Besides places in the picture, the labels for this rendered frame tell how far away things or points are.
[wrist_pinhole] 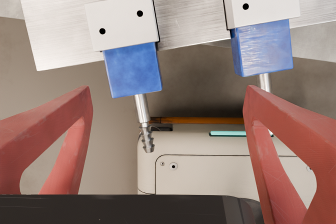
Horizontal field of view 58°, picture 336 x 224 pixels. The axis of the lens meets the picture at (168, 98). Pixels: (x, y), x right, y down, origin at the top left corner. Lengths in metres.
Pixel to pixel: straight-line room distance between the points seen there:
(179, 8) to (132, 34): 0.05
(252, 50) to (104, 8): 0.12
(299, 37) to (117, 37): 0.19
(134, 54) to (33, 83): 1.00
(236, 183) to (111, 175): 0.52
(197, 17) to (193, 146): 0.66
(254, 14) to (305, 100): 1.01
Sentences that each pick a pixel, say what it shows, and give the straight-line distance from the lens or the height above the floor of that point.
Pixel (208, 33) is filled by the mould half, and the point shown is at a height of 0.85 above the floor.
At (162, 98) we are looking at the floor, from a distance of 1.13.
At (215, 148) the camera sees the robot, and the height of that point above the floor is 0.28.
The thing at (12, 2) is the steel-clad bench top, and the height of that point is 0.80.
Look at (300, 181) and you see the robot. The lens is 1.00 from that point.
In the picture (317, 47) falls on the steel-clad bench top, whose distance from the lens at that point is 0.35.
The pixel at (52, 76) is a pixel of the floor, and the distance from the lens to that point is 1.20.
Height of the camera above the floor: 1.11
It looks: 80 degrees down
